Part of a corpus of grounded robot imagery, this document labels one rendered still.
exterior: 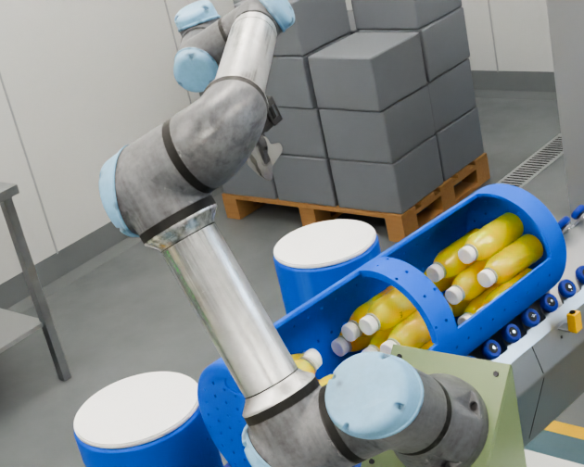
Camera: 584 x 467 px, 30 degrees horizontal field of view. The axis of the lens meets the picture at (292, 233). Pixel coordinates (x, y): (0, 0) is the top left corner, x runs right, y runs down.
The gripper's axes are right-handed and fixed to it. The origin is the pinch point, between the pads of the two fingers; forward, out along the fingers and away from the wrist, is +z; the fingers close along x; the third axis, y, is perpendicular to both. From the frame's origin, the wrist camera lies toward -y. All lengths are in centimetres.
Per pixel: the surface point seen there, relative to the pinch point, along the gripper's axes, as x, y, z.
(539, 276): -19, 40, 55
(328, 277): 40, 29, 59
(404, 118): 190, 207, 144
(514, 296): -19, 31, 53
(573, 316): -21, 44, 70
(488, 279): -12, 33, 51
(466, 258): -7, 34, 47
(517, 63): 262, 374, 224
